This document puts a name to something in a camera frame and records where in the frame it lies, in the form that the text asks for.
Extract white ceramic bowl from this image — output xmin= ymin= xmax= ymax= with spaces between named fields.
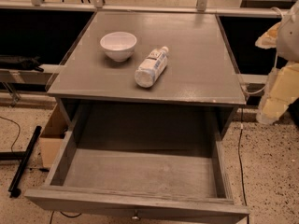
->
xmin=100 ymin=32 xmax=137 ymax=62

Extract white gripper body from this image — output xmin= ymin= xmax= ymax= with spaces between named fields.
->
xmin=277 ymin=0 xmax=299 ymax=62

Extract cardboard box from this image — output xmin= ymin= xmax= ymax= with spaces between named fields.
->
xmin=38 ymin=105 xmax=67 ymax=169

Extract black floor cable left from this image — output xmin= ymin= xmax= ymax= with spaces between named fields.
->
xmin=0 ymin=115 xmax=21 ymax=153

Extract open grey top drawer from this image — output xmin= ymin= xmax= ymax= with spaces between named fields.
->
xmin=24 ymin=102 xmax=250 ymax=224

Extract white cable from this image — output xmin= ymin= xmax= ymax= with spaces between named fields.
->
xmin=241 ymin=7 xmax=286 ymax=96

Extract metal drawer knob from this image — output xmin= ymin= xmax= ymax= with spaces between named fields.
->
xmin=131 ymin=210 xmax=141 ymax=220

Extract black floor cable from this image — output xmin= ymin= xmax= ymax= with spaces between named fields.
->
xmin=237 ymin=107 xmax=249 ymax=207
xmin=0 ymin=115 xmax=21 ymax=153

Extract black metal stand base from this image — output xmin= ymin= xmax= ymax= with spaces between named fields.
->
xmin=0 ymin=126 xmax=42 ymax=198

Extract grey wooden cabinet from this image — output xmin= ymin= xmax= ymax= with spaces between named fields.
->
xmin=48 ymin=11 xmax=246 ymax=133

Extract blue white plastic bottle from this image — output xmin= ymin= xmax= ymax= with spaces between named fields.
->
xmin=135 ymin=47 xmax=169 ymax=88

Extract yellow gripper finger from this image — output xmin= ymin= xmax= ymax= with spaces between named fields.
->
xmin=256 ymin=62 xmax=299 ymax=124
xmin=255 ymin=22 xmax=281 ymax=49

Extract black cloth on rail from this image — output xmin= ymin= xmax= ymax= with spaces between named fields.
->
xmin=0 ymin=55 xmax=44 ymax=72

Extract black floor cable right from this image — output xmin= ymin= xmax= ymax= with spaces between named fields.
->
xmin=237 ymin=107 xmax=249 ymax=207

